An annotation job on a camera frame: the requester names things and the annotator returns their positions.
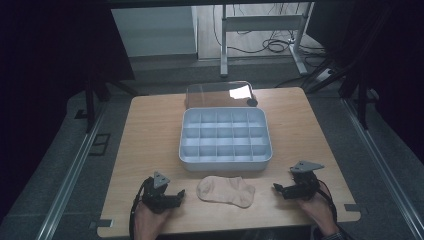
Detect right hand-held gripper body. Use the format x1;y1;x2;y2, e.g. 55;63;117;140
289;160;326;202

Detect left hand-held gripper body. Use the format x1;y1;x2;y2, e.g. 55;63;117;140
141;171;176;215

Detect beige sock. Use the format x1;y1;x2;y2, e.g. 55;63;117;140
195;175;257;209

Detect white compartment storage box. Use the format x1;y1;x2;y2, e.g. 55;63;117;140
178;106;274;173

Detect person's left hand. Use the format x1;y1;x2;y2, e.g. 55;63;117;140
133;201;172;240

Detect person's right hand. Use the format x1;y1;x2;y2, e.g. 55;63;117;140
296;191;338;237

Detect plaid shirt sleeve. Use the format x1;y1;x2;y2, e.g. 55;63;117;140
322;230;348;240

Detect black metal stand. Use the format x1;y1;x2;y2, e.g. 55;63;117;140
301;56;381;131
83;74;139;134

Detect clear plastic box lid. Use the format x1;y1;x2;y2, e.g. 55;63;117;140
184;80;259;110

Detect white power strip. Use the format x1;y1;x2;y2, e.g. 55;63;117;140
315;67;335;83

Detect white panel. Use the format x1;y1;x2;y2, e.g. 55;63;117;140
110;5;198;58

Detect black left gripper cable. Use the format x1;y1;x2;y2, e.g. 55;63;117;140
128;179;150;240

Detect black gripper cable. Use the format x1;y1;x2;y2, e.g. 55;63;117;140
128;179;150;240
315;179;339;231

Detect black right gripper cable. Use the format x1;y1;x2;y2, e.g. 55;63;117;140
315;179;339;231

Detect aluminium rail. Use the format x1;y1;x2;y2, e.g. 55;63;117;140
34;101;109;240
341;98;424;234

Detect black floor cables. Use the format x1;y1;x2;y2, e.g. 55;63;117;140
212;3;329;68

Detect white metal desk frame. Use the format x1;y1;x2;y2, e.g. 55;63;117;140
219;2;315;79

